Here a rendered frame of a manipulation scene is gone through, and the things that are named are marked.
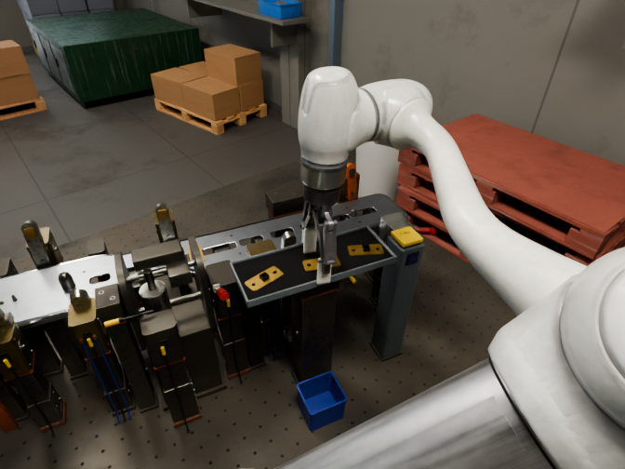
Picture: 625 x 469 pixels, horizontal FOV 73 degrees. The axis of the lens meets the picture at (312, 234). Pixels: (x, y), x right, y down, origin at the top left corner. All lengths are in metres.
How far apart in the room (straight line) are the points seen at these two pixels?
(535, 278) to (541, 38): 2.57
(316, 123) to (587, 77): 2.36
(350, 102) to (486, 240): 0.33
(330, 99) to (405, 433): 0.52
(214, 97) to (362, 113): 3.72
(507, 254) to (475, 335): 1.00
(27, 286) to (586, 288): 1.28
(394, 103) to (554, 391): 0.58
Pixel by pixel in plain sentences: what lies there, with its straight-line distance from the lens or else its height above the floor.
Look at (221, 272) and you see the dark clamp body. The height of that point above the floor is 1.08.
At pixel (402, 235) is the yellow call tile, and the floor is 1.16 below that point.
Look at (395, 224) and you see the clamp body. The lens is 1.30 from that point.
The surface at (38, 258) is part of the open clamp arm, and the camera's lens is 1.43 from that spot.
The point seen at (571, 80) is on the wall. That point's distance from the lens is 2.98.
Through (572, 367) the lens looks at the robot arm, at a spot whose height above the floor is 1.58.
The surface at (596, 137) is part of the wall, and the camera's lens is 2.99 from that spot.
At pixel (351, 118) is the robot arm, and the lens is 0.74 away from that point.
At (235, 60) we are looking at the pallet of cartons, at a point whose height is 0.65.
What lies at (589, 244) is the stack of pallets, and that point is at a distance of 2.10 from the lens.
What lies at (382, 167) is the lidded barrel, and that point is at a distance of 3.03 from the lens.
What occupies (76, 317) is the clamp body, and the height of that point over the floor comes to 1.07.
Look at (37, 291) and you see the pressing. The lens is 1.34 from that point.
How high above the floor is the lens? 1.80
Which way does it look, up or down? 37 degrees down
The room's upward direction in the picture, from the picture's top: 1 degrees clockwise
